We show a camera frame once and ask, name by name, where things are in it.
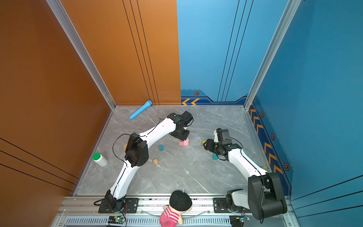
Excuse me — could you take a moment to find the aluminium front rail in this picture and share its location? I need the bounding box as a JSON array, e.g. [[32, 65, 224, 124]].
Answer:
[[51, 194, 300, 227]]

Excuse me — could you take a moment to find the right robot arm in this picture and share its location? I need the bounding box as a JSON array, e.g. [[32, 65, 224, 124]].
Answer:
[[203, 128, 287, 221]]

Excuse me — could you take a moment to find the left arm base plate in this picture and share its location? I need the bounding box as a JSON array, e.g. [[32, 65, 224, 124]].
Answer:
[[98, 198, 139, 214]]

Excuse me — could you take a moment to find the green cap white bottle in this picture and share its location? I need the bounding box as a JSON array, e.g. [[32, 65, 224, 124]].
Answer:
[[92, 153, 108, 167]]

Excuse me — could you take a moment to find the green circuit board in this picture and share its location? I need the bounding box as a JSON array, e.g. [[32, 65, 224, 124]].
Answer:
[[107, 216, 127, 227]]

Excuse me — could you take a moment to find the dark pink wood block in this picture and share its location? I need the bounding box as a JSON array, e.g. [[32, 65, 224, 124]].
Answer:
[[178, 138, 190, 147]]

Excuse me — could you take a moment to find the natural wood cylinder block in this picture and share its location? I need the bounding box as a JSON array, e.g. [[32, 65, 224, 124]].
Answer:
[[153, 159, 159, 166]]

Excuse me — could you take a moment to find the doll with black hat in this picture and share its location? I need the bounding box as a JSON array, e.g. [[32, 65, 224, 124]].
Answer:
[[159, 190, 192, 227]]

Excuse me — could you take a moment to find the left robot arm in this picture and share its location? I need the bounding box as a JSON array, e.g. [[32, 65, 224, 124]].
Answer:
[[102, 111, 194, 213]]

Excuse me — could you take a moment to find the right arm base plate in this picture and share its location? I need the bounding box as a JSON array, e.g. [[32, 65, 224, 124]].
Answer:
[[213, 197, 235, 213]]

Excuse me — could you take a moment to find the blue toy microphone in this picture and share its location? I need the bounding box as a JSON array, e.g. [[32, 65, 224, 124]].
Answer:
[[129, 100, 153, 120]]

